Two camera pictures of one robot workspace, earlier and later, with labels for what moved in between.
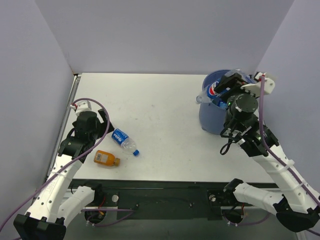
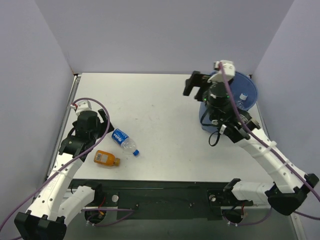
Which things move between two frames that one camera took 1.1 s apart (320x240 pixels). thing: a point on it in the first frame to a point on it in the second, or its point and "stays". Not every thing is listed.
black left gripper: x=99 y=122 stays
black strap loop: x=226 y=149 to x=218 y=137
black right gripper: x=229 y=83 to x=196 y=85
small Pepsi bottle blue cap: x=127 y=144 stays
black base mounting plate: x=162 y=199 stays
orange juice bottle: x=106 y=158 stays
